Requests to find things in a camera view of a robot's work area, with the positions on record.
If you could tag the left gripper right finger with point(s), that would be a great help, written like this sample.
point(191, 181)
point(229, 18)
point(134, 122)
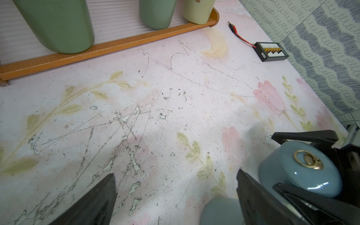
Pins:
point(259, 206)

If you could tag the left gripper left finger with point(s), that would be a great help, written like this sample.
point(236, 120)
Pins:
point(94, 208)

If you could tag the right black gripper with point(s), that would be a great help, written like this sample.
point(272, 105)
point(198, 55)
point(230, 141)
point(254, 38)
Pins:
point(317, 209)

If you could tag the blue canister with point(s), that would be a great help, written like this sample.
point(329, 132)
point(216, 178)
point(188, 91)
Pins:
point(222, 211)
point(301, 165)

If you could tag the green canister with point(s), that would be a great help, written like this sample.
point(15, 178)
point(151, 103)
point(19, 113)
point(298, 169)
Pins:
point(61, 26)
point(157, 14)

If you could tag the wooden three-tier shelf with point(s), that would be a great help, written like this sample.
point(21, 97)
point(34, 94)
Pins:
point(39, 64)

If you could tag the floral pink table mat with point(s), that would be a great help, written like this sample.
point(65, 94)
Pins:
point(173, 120)

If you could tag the black terminal board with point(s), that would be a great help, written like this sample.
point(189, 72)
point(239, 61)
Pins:
point(270, 52)

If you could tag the pale yellow canister bottom right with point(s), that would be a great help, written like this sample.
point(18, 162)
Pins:
point(197, 12)

